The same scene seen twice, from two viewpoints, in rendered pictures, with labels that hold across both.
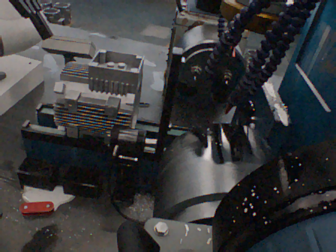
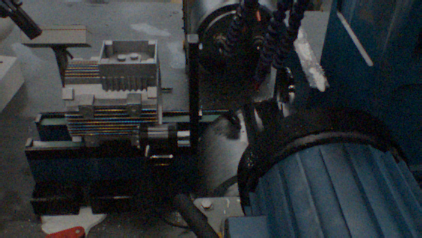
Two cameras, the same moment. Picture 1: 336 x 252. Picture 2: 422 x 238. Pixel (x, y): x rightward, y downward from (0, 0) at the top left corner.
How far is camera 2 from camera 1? 0.29 m
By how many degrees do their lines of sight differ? 2
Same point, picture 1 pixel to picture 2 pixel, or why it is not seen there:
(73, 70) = (80, 71)
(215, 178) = not seen: hidden behind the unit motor
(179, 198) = (219, 181)
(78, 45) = (69, 33)
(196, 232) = (236, 202)
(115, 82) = (132, 77)
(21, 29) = not seen: outside the picture
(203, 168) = (236, 149)
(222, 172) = not seen: hidden behind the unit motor
